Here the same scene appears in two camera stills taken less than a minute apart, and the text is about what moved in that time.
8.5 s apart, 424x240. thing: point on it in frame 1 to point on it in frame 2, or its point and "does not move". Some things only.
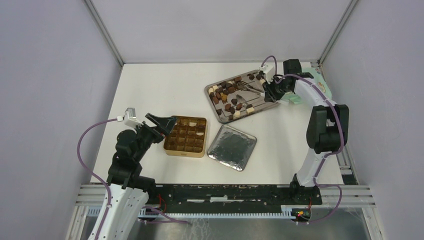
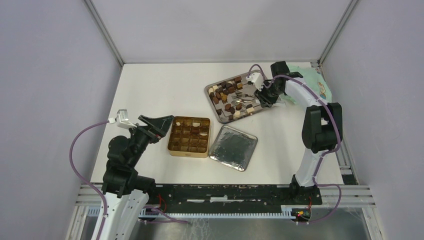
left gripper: [166, 123] does not move
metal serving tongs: [245, 86] to [240, 97]
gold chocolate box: [188, 137] does not move
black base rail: [235, 198] does not move
